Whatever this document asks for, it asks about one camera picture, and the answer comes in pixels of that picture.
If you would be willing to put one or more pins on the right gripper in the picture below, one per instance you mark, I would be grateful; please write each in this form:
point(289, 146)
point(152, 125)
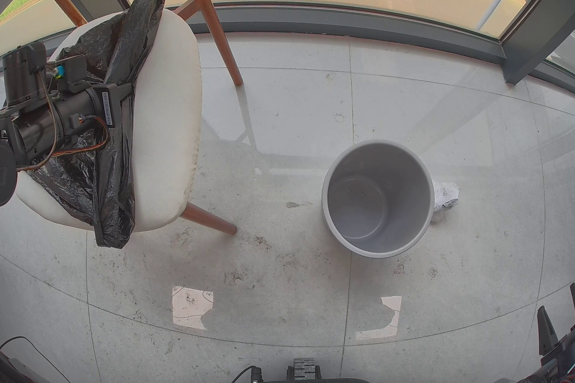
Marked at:
point(561, 349)

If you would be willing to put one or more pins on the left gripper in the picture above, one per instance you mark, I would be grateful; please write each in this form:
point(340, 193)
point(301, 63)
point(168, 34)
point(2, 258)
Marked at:
point(76, 116)

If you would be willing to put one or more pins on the black plastic bag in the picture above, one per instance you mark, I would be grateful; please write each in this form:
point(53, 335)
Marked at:
point(117, 174)

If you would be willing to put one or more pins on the white paper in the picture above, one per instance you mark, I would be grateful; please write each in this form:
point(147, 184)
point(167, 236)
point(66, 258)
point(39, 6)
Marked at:
point(447, 195)

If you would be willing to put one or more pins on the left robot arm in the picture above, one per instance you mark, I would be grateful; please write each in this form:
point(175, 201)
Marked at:
point(24, 71)

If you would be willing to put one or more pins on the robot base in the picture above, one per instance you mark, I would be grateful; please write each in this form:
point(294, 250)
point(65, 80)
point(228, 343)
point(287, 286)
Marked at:
point(305, 372)

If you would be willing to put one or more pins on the white trash bin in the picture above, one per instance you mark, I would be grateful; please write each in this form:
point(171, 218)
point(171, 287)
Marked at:
point(359, 192)

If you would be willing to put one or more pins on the white cushioned wooden chair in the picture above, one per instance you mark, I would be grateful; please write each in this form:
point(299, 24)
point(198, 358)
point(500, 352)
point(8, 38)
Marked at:
point(170, 103)

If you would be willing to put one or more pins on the window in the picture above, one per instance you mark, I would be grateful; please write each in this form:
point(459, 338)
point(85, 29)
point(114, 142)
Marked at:
point(359, 20)

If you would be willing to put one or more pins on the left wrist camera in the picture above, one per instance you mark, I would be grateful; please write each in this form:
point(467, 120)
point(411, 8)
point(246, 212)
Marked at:
point(72, 69)

